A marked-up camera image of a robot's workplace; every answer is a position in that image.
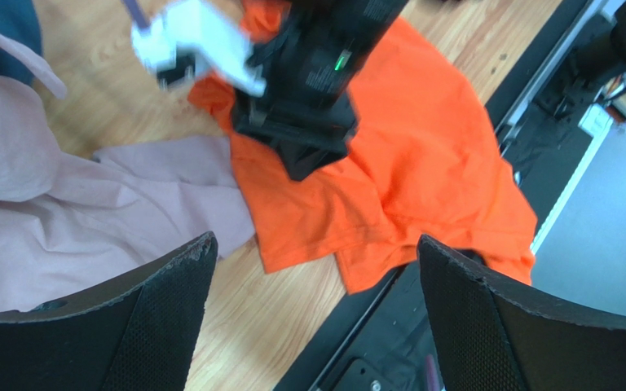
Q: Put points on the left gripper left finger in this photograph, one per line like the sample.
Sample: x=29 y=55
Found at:
x=137 y=331

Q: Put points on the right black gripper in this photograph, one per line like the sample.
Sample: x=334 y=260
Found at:
x=305 y=115

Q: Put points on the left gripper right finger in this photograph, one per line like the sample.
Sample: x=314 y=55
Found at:
x=492 y=332

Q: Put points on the orange t-shirt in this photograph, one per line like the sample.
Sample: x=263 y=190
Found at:
x=425 y=160

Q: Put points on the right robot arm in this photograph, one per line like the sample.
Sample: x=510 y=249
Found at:
x=358 y=24

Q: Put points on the mauve pixel-print t-shirt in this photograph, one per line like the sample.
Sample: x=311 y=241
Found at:
x=68 y=223

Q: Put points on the blue t-shirt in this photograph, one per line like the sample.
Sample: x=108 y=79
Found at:
x=19 y=22

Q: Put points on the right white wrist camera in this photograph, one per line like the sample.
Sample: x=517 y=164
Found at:
x=188 y=40

